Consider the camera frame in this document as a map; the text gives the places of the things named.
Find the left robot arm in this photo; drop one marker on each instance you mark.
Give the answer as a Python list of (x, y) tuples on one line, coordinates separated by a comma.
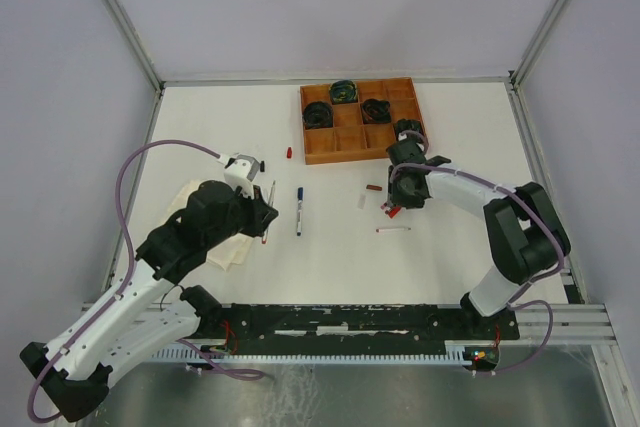
[(78, 368)]

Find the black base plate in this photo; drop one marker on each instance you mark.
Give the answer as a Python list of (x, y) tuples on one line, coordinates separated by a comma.
[(342, 330)]

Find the aluminium frame left post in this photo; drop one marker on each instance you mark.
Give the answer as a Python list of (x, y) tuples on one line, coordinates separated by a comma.
[(124, 25)]

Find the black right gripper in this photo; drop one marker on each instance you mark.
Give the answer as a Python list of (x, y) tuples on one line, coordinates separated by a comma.
[(396, 199)]

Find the cream folded cloth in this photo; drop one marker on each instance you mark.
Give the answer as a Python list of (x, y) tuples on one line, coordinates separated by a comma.
[(232, 251)]

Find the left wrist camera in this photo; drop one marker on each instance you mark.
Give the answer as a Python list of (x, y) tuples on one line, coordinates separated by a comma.
[(239, 172)]

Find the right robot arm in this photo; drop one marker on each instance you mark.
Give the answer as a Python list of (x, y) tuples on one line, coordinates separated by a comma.
[(527, 240)]

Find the white marker blue end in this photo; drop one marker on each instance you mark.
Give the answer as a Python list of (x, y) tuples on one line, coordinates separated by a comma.
[(299, 213)]

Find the aluminium frame post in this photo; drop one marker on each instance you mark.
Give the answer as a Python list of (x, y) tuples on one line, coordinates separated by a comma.
[(540, 38), (124, 25)]

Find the large red pen cap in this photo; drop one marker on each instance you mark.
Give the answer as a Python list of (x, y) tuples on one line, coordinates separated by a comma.
[(393, 212)]

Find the thin white pen red end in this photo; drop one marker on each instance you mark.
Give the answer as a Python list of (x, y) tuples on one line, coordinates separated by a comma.
[(392, 229)]

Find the aluminium frame right post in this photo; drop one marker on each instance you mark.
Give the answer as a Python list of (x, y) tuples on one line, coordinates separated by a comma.
[(540, 38)]

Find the aluminium frame back rail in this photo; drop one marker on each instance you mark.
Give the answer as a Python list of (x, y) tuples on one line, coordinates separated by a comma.
[(503, 79)]

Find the white marker black end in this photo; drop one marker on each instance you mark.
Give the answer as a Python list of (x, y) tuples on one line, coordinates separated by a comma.
[(264, 237)]

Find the wooden compartment tray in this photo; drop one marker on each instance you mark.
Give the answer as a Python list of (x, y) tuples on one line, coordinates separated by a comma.
[(355, 121)]

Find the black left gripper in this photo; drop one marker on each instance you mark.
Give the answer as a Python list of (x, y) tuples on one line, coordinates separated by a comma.
[(261, 213)]

